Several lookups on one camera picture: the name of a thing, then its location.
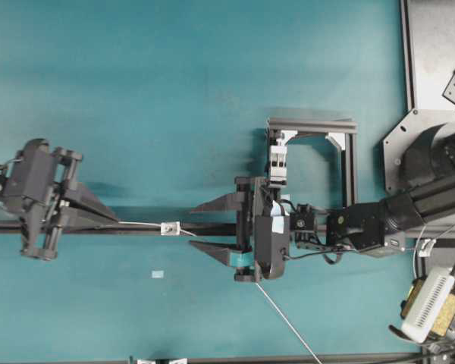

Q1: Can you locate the black vertical edge rail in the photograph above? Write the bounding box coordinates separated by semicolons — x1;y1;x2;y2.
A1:
399;0;417;110

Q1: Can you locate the long black aluminium rail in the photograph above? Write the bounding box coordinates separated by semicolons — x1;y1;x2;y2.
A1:
0;221;455;239

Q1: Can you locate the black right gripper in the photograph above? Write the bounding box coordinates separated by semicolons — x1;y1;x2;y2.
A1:
189;177;279;283

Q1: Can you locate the white ribbed power adapter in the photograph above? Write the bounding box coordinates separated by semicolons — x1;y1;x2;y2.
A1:
401;267;455;344

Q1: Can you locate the silver bracket with hole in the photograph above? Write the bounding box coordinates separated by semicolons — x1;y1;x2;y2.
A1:
160;221;181;236

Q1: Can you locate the white wire clamp block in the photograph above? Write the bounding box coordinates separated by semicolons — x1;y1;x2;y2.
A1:
268;145;287;186

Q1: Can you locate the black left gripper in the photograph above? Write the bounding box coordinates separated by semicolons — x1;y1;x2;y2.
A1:
20;147;118;261

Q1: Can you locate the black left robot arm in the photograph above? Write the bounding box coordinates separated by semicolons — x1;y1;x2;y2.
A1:
0;141;119;261

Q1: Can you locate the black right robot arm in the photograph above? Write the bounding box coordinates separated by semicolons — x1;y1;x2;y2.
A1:
192;123;455;282

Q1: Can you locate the thin white wire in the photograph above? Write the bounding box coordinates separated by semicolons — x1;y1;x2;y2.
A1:
115;221;455;364

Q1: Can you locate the black bottom edge rail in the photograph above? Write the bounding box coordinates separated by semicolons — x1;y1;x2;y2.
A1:
128;352;455;364

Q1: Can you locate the black aluminium frame stand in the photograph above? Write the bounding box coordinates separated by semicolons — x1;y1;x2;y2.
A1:
266;116;358;207

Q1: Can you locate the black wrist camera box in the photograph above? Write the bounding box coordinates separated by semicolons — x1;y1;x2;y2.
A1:
254;201;290;280

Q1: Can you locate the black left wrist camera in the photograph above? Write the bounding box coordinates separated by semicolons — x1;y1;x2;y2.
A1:
3;138;61;243

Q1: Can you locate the small pale tape patch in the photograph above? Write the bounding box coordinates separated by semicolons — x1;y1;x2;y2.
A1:
151;270;165;279

